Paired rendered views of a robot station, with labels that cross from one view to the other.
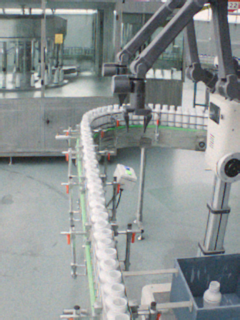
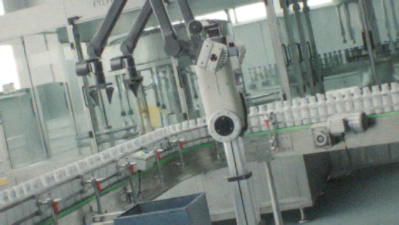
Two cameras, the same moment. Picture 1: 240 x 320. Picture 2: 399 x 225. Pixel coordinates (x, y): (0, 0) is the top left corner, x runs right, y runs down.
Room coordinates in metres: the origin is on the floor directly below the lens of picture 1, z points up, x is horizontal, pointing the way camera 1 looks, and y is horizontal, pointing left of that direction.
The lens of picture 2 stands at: (-1.83, -1.92, 1.45)
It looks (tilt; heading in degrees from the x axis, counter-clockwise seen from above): 3 degrees down; 23
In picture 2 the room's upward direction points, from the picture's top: 12 degrees counter-clockwise
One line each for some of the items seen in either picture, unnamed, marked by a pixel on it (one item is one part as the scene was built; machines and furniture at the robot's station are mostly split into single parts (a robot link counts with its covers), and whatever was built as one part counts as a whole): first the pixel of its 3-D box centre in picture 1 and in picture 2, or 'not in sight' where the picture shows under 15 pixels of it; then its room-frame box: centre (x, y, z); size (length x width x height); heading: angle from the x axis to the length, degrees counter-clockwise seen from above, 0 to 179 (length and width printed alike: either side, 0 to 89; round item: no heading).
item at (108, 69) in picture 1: (114, 65); (120, 58); (1.89, 0.04, 1.61); 0.12 x 0.09 x 0.12; 100
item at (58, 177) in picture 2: (106, 251); (60, 189); (1.08, 0.03, 1.08); 0.06 x 0.06 x 0.17
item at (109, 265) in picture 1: (108, 283); (40, 197); (0.91, 0.01, 1.08); 0.06 x 0.06 x 0.17
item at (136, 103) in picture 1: (137, 102); (99, 80); (1.44, -0.06, 1.51); 0.10 x 0.07 x 0.07; 97
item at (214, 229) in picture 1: (213, 238); (247, 214); (1.76, -0.53, 0.74); 0.11 x 0.11 x 0.40; 8
